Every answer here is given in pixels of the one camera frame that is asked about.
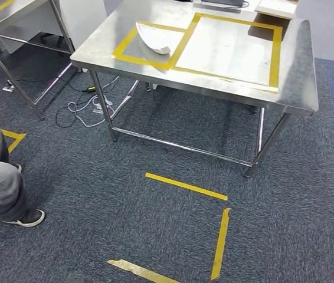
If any white curved plastic part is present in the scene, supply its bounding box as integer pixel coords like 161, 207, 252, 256
135, 21, 185, 55

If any steel workbench table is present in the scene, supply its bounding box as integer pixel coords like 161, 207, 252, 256
70, 0, 320, 179
0, 0, 76, 121

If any white power strip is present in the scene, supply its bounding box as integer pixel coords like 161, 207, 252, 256
92, 96, 113, 115

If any yellow floor tape strip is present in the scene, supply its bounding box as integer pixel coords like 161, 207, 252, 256
107, 259, 180, 283
210, 208, 231, 282

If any grey laptop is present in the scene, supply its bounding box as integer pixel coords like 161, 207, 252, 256
193, 0, 249, 9

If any cardboard tray box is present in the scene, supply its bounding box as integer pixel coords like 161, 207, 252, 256
255, 0, 298, 20

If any white floor cable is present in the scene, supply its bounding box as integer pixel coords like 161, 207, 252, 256
67, 76, 121, 128

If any black floor cable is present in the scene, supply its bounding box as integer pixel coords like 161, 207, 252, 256
17, 76, 97, 129

